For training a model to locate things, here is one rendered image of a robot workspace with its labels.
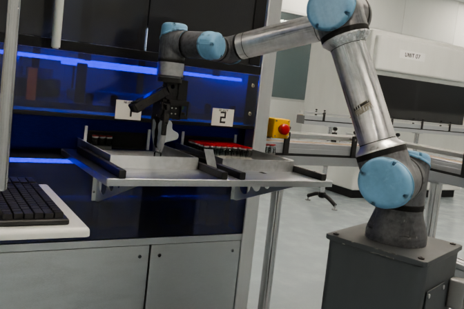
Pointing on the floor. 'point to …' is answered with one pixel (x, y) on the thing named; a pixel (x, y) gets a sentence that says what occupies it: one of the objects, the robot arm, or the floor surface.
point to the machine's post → (259, 134)
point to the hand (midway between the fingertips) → (156, 146)
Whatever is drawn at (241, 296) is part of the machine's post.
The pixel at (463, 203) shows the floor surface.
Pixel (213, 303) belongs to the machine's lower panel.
